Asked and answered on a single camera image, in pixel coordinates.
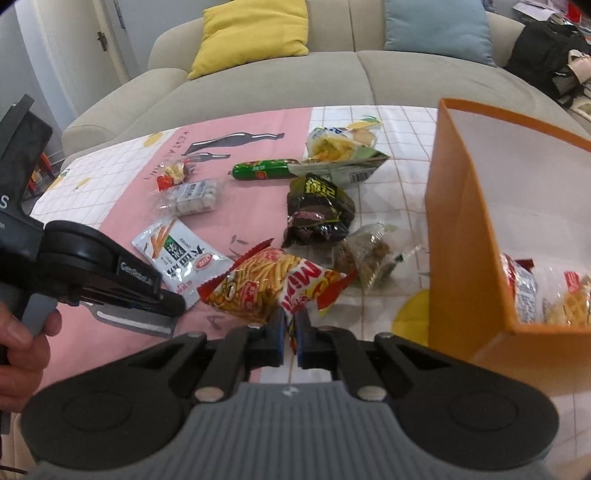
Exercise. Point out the pink white printed tablecloth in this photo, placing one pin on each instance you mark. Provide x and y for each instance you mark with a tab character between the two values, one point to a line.
115	194

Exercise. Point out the beige sofa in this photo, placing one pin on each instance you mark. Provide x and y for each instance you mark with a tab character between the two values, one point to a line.
286	83

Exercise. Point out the yellow waffle snack packet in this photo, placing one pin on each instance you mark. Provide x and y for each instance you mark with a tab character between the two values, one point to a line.
575	300

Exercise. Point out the white stick snack packet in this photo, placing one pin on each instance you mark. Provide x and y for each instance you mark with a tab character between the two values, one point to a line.
180	254

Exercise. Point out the red yellow fries snack packet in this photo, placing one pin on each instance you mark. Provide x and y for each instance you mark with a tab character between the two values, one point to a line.
258	281

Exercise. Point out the person's left hand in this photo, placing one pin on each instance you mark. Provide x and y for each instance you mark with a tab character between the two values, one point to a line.
23	360

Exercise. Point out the black yellow snack packet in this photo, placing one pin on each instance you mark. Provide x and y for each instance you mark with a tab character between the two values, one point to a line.
318	207

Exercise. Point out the green sausage stick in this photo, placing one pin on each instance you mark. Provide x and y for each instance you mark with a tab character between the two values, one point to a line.
258	170

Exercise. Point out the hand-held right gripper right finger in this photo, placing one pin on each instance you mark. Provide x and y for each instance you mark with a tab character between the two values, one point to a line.
302	341

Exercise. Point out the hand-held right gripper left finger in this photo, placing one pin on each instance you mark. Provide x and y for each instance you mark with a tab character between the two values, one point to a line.
280	339

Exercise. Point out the clear packet of white candies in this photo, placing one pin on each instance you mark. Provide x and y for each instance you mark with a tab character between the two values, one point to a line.
191	196

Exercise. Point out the yellow cushion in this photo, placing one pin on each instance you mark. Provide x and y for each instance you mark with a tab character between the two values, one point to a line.
249	32

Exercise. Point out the red white snack packet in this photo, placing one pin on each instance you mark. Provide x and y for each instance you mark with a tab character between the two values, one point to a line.
521	286

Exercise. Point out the orange cardboard box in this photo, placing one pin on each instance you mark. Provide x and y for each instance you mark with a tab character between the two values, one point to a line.
457	207

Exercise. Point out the small clear red candy packet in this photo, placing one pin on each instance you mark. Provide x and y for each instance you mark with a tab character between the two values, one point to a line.
171	177

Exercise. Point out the yellow green chips packet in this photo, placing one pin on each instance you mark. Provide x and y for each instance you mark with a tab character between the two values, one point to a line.
337	147

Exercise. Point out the black bag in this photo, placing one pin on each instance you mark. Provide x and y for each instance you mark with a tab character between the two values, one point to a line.
535	50

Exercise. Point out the light blue cushion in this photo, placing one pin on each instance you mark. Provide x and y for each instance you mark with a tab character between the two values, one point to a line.
434	27

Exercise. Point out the clear packet of brown nuts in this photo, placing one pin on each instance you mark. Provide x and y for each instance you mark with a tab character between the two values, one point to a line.
364	251

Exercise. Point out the red rack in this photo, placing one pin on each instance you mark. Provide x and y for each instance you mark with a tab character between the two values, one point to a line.
44	173

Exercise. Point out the white door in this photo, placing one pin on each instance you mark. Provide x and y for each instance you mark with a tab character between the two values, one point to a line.
60	46

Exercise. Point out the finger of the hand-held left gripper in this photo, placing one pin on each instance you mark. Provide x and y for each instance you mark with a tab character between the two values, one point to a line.
168	302
138	325

